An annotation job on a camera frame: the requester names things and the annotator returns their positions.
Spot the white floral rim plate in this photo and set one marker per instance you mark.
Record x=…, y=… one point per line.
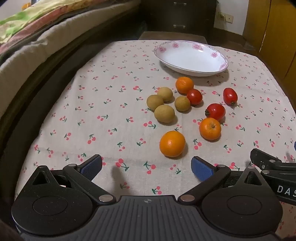
x=189, y=60

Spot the dark wooden table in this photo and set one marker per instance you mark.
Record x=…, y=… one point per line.
x=171, y=36

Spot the white wall outlet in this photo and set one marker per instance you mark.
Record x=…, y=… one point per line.
x=225, y=16

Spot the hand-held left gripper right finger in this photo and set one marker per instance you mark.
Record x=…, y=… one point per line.
x=201, y=169

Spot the tan longan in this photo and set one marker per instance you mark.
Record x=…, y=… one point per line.
x=182, y=103
x=153, y=101
x=165, y=93
x=164, y=113

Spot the elongated red tomato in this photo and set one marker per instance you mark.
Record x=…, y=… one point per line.
x=230, y=95

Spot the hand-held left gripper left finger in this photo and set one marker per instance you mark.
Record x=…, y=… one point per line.
x=92, y=165

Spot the colourful floral quilt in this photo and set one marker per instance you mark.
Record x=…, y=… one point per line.
x=23, y=20

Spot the round red tomato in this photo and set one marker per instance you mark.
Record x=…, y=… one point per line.
x=194, y=97

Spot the red tomato with stem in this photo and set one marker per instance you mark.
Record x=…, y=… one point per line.
x=216, y=112

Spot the cherry print tablecloth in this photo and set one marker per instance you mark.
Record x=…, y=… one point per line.
x=104, y=129

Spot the orange mandarin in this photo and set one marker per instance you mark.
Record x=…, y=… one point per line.
x=184, y=85
x=210, y=128
x=172, y=143

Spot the light wooden wardrobe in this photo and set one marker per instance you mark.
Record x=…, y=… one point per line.
x=277, y=34

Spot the beige mattress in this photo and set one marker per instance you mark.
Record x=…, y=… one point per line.
x=27, y=54

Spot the dark wooden nightstand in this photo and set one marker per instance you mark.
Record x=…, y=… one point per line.
x=185, y=14

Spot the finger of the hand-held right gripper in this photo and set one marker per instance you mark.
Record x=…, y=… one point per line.
x=293, y=158
x=261, y=157

